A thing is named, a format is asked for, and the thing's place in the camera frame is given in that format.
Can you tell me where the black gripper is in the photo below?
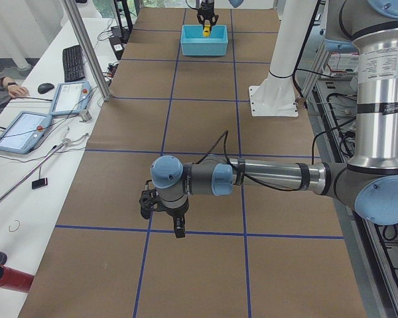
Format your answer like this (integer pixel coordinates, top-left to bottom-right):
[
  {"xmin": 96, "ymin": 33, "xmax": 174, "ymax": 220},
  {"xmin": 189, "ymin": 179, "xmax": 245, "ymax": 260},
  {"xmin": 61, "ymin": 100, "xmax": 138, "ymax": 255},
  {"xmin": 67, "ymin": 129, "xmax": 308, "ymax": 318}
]
[
  {"xmin": 198, "ymin": 3, "xmax": 214, "ymax": 17},
  {"xmin": 165, "ymin": 203, "xmax": 189, "ymax": 239}
]

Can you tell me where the yellow beetle toy car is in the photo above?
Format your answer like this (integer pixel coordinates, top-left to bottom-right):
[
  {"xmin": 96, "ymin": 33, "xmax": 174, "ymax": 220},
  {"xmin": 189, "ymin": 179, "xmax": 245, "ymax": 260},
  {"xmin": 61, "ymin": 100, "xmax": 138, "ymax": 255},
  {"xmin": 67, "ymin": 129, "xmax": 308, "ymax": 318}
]
[{"xmin": 202, "ymin": 25, "xmax": 212, "ymax": 37}]

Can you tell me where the light blue plastic bin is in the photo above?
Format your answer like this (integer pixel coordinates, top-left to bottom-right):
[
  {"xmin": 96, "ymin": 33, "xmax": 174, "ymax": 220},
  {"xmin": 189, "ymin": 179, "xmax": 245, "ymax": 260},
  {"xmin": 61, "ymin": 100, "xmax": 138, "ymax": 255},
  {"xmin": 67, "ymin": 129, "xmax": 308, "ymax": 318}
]
[{"xmin": 180, "ymin": 25, "xmax": 228, "ymax": 56}]

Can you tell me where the black keyboard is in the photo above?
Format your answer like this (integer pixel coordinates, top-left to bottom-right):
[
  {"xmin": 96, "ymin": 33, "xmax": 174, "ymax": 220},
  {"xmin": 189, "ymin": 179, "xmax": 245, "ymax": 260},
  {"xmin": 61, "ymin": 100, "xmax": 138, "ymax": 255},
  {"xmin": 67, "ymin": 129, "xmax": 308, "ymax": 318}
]
[{"xmin": 62, "ymin": 45, "xmax": 85, "ymax": 82}]

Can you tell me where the far blue teach pendant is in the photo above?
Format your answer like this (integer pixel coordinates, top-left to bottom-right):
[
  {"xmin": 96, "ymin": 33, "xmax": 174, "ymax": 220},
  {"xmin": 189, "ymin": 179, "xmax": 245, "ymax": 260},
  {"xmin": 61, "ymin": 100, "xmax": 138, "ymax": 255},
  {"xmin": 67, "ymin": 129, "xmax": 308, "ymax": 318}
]
[{"xmin": 49, "ymin": 81, "xmax": 92, "ymax": 117}]

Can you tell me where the blue teach pendant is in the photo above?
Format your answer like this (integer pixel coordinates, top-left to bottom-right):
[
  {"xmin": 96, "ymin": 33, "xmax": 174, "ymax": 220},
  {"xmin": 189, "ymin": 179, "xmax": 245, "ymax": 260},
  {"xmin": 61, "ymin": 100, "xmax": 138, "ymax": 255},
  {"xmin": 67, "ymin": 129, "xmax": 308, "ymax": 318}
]
[
  {"xmin": 0, "ymin": 111, "xmax": 52, "ymax": 154},
  {"xmin": 49, "ymin": 81, "xmax": 92, "ymax": 117}
]

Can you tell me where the near blue teach pendant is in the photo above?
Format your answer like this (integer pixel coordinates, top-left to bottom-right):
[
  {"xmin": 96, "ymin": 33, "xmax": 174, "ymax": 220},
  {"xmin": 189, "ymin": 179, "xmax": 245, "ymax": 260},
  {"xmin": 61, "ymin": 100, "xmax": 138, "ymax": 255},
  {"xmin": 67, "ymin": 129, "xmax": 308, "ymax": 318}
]
[{"xmin": 0, "ymin": 111, "xmax": 52, "ymax": 154}]

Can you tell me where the black computer mouse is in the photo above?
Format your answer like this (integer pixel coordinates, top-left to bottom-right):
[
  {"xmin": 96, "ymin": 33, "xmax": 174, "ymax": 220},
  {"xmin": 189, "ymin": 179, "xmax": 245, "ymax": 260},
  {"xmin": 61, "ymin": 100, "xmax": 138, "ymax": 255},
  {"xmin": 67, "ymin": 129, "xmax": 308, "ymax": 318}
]
[{"xmin": 37, "ymin": 83, "xmax": 55, "ymax": 95}]

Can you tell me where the red cylinder bottle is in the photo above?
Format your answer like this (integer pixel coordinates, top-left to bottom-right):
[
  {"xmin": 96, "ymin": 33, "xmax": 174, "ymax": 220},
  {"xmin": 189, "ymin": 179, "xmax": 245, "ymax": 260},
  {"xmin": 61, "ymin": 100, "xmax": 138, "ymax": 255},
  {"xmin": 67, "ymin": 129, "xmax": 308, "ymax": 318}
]
[{"xmin": 0, "ymin": 264, "xmax": 34, "ymax": 293}]

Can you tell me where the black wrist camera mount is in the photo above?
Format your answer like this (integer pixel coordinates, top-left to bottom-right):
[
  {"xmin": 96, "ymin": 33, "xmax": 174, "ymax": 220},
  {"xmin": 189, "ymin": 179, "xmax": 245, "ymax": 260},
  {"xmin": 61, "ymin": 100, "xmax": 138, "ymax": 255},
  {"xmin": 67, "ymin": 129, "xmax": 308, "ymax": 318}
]
[{"xmin": 196, "ymin": 6, "xmax": 219, "ymax": 27}]

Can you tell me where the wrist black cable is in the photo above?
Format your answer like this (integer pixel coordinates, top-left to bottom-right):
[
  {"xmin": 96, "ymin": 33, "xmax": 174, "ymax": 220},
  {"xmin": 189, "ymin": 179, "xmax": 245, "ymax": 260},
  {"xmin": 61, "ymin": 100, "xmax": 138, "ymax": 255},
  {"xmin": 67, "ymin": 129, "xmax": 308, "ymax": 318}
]
[{"xmin": 198, "ymin": 131, "xmax": 322, "ymax": 192}]

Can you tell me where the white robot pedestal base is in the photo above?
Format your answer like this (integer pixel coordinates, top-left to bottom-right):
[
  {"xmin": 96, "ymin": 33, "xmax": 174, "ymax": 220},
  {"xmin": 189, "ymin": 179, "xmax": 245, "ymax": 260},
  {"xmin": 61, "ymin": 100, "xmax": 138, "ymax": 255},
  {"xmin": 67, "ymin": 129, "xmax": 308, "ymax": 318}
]
[{"xmin": 249, "ymin": 0, "xmax": 318, "ymax": 117}]

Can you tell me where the aluminium frame post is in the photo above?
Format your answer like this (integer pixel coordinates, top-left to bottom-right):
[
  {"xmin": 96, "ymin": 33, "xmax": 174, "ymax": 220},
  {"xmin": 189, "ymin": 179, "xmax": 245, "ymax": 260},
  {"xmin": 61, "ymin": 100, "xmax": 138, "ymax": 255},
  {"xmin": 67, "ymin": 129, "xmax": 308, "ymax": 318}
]
[{"xmin": 62, "ymin": 0, "xmax": 111, "ymax": 101}]

